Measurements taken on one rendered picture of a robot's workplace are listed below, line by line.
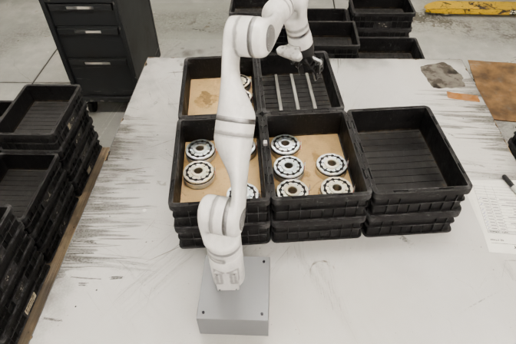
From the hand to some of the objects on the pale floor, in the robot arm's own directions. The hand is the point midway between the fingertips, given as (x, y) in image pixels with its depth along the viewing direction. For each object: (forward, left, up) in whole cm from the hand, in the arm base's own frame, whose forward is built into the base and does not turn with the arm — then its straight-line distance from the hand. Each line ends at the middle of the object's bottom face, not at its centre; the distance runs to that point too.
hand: (308, 73), depth 149 cm
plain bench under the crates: (-14, 0, -106) cm, 107 cm away
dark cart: (+138, +117, -108) cm, 211 cm away
